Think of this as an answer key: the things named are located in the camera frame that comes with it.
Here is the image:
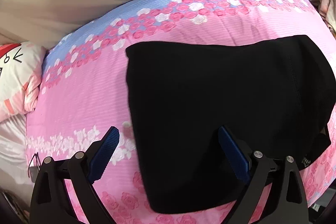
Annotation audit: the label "white cartoon face pillow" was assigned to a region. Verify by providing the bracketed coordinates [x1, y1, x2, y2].
[0, 42, 46, 122]

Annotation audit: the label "pink floral quilt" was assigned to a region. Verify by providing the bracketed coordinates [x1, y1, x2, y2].
[26, 0, 335, 223]

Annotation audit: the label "black eyeglasses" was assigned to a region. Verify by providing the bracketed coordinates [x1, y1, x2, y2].
[27, 153, 41, 176]

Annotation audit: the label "black pants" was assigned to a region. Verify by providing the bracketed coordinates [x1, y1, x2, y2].
[126, 35, 335, 214]

